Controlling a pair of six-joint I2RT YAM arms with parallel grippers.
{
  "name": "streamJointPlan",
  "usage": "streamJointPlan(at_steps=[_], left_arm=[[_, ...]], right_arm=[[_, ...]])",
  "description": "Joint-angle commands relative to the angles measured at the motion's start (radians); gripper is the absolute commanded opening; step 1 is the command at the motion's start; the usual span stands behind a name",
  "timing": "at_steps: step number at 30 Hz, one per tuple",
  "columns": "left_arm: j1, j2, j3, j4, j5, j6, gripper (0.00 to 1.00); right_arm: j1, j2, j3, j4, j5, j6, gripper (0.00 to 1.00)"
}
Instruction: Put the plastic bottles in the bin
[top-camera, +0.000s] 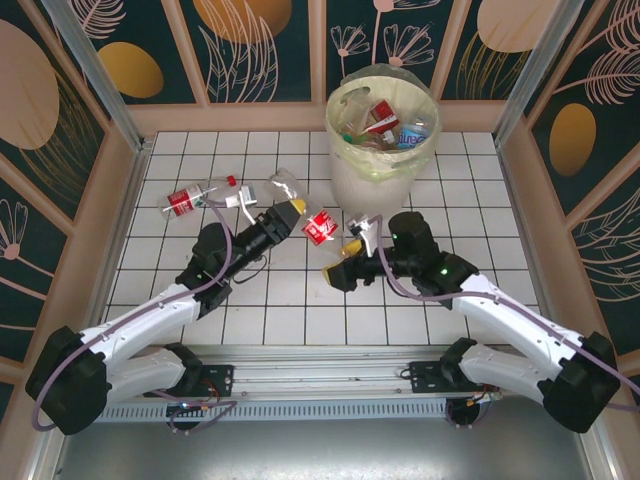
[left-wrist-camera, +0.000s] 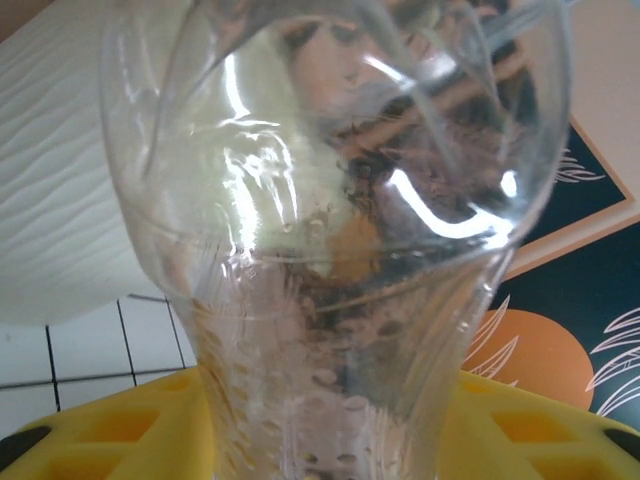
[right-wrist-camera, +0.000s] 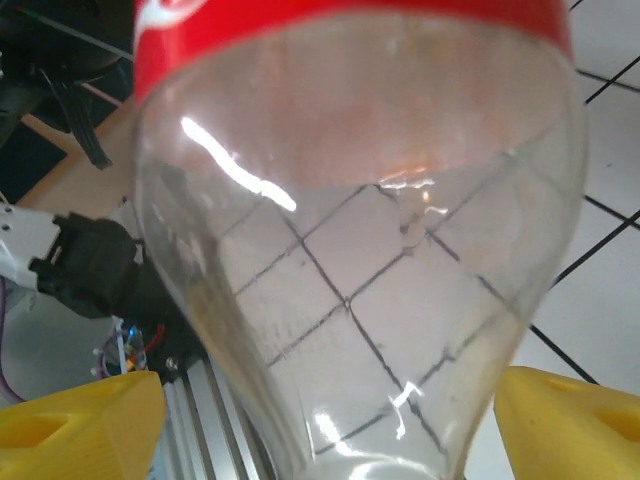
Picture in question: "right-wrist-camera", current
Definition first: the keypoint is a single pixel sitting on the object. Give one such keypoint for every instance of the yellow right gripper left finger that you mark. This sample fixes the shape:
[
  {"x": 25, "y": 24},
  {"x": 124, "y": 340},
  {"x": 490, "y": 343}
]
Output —
[{"x": 65, "y": 435}]

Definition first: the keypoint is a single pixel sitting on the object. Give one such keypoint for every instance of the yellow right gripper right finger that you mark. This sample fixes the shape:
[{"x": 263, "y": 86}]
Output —
[{"x": 575, "y": 430}]

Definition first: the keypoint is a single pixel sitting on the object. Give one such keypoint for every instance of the red-label cola bottle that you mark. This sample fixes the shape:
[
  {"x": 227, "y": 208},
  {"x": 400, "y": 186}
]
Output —
[{"x": 350, "y": 250}]

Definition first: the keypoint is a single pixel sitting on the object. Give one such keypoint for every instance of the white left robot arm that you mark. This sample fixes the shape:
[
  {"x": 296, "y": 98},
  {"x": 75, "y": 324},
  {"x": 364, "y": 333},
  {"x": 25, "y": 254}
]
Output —
[{"x": 90, "y": 270}]

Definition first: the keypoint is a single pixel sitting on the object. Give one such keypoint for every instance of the aluminium front rail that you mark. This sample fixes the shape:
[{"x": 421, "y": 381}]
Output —
[{"x": 200, "y": 425}]

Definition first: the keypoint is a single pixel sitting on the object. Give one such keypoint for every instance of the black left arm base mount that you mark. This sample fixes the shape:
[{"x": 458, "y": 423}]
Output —
[{"x": 170, "y": 340}]

